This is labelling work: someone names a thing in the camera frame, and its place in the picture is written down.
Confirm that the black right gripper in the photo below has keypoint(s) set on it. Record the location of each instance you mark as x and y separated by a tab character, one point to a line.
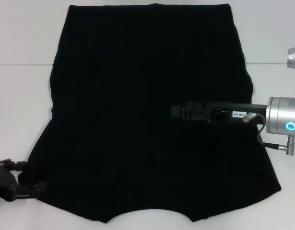
236	112

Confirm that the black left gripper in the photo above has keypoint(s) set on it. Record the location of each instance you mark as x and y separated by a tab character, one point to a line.
4	183

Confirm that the black shirt with FREE print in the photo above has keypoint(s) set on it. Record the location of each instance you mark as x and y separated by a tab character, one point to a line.
128	95

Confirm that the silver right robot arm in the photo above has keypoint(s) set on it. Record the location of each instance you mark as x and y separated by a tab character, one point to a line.
281	115

